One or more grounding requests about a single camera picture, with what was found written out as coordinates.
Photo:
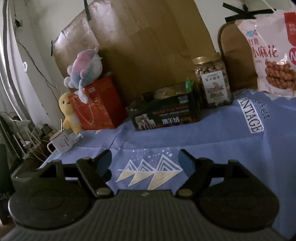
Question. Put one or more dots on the clear seed snack packet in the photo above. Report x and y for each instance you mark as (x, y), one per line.
(170, 91)

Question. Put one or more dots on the white wire rack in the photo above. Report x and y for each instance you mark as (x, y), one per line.
(25, 135)

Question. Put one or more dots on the brown paper backdrop sheet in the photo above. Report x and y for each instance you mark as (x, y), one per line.
(146, 45)

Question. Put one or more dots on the clear nut jar gold lid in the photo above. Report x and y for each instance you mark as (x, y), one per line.
(213, 80)

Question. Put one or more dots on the black cardboard storage box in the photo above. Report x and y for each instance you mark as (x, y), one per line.
(148, 113)

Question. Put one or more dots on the white enamel mug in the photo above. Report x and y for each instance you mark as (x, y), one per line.
(61, 142)

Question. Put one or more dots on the red gift bag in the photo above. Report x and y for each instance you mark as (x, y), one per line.
(104, 109)

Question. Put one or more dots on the yellow duck plush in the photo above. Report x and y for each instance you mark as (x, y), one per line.
(71, 120)

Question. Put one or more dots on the pink twisted-snack bag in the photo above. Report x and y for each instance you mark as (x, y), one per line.
(272, 43)

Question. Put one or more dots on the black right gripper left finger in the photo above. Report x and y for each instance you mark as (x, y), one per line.
(96, 173)

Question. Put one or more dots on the pastel plush toy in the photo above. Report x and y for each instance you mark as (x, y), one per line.
(85, 70)

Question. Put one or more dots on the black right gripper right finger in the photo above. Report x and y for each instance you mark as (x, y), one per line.
(198, 171)

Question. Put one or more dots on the green snack packet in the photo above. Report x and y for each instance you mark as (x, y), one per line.
(189, 85)

